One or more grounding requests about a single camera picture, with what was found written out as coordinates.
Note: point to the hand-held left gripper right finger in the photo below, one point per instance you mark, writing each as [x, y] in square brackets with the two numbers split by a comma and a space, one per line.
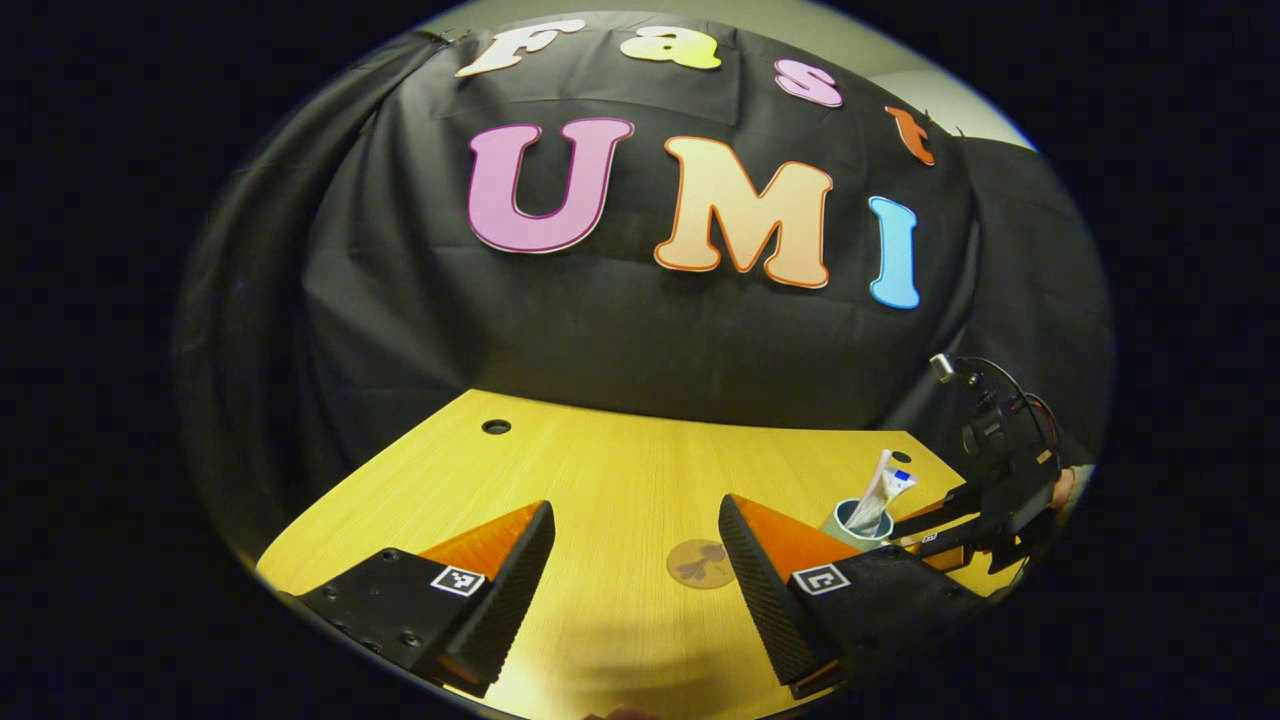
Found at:
[765, 590]

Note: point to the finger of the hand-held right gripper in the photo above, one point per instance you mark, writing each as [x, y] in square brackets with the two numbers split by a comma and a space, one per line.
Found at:
[940, 515]
[950, 548]

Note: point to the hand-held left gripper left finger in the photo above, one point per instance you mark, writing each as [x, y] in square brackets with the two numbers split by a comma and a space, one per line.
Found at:
[500, 600]

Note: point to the white toothpaste tube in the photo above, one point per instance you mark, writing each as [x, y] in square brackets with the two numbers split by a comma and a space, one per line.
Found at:
[885, 500]

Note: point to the white toothbrush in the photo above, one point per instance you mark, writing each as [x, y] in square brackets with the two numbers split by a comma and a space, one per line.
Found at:
[878, 478]

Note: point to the round wooden coaster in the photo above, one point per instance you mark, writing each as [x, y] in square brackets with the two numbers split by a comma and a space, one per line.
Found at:
[695, 565]

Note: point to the wooden desktop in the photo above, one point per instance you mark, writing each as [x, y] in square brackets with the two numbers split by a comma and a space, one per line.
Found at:
[620, 470]

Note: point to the black backdrop cloth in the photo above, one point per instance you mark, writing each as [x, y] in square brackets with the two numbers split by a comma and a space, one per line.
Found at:
[620, 340]

